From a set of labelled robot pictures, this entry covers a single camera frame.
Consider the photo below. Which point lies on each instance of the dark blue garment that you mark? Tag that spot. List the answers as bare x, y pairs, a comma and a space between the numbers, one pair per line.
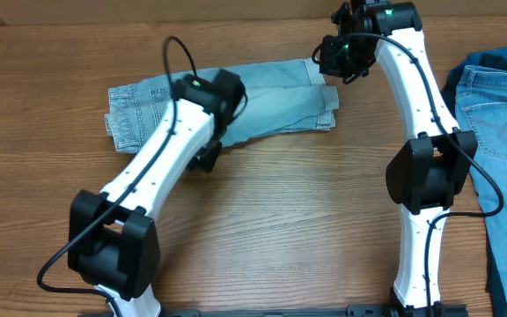
495, 59

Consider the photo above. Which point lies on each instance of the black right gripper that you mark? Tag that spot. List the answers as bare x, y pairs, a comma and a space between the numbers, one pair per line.
332, 56

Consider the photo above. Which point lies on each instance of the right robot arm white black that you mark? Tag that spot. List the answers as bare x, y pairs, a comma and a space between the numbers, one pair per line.
431, 167

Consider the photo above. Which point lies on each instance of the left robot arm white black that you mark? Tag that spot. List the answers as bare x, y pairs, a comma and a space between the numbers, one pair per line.
113, 233

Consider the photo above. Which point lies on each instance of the light blue denim shorts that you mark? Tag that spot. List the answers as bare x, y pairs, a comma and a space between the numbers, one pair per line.
283, 97

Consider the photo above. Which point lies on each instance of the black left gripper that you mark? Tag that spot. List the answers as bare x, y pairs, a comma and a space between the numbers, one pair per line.
207, 158

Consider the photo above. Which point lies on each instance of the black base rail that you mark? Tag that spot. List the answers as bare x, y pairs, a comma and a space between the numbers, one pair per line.
348, 311

